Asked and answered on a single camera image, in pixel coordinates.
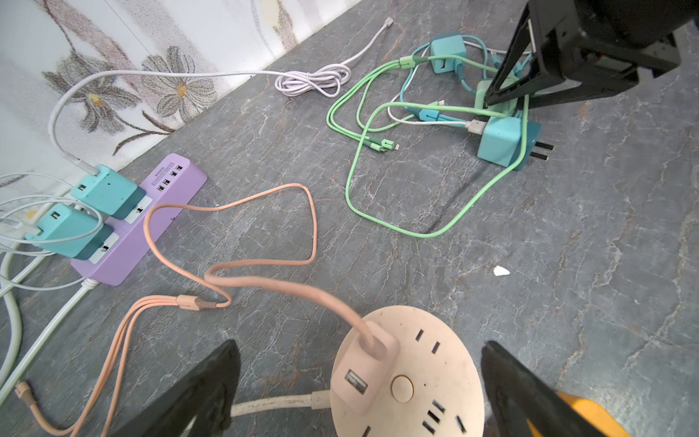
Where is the green multi-head cable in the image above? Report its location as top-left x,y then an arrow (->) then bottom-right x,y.
326,51 -> 532,240

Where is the pink multi-head cable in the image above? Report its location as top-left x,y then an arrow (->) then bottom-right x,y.
13,182 -> 383,437

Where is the teal charger with white cable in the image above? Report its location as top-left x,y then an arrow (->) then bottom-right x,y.
25,204 -> 113,260

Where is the white bundled cable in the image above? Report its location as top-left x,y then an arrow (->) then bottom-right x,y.
47,15 -> 395,176

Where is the white purple strip cord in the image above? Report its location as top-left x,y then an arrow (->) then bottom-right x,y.
0,239 -> 102,408

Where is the orange power strip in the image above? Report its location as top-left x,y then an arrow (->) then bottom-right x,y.
556,391 -> 631,437

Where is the teal cable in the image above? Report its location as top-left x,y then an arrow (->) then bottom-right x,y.
398,34 -> 533,127

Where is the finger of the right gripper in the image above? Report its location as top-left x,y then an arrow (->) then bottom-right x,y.
485,2 -> 546,107

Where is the purple power strip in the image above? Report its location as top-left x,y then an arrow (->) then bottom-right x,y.
70,153 -> 208,286

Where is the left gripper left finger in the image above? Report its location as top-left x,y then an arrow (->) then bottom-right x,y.
114,339 -> 241,436

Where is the green charger cube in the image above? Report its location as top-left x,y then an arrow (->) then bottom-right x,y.
473,75 -> 525,118

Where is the pink round power socket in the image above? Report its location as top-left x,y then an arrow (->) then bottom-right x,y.
329,306 -> 485,436

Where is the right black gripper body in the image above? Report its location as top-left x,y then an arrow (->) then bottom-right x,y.
529,1 -> 698,107

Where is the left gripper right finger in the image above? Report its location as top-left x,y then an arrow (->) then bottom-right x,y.
481,340 -> 602,436

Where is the pink charger adapter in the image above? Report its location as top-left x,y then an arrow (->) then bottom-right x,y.
331,320 -> 400,415

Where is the beige round socket cord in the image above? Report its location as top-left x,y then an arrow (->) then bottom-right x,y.
228,390 -> 333,419

